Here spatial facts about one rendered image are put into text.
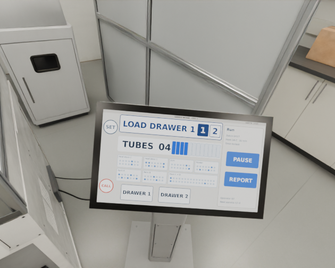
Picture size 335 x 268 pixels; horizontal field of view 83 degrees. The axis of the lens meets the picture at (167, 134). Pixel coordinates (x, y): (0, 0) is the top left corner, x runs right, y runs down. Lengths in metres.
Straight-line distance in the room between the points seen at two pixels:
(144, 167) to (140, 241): 1.03
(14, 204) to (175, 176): 0.43
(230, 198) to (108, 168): 0.37
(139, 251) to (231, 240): 0.69
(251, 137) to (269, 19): 0.55
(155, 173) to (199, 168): 0.13
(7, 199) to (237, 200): 0.62
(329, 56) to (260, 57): 1.56
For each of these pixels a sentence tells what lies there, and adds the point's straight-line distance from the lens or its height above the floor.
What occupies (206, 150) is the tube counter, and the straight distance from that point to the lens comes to 0.57.
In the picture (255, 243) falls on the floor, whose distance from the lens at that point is 1.78.
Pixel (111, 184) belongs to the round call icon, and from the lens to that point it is 0.59.
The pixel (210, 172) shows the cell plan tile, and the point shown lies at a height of 1.06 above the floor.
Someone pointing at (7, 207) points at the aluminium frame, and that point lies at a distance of 0.67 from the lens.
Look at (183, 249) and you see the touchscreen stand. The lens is 1.56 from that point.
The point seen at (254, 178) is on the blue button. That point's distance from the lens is 0.64.
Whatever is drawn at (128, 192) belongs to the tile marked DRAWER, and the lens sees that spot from 0.59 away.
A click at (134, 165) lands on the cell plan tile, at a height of 1.07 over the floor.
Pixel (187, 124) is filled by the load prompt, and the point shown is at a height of 1.17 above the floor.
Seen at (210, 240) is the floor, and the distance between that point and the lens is 1.66.
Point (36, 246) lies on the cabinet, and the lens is 0.89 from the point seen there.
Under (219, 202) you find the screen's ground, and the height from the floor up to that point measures 1.00.
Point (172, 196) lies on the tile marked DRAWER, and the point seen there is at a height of 1.00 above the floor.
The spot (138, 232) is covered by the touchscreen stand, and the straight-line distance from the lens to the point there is 1.57.
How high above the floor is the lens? 1.51
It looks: 42 degrees down
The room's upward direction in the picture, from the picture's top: 7 degrees clockwise
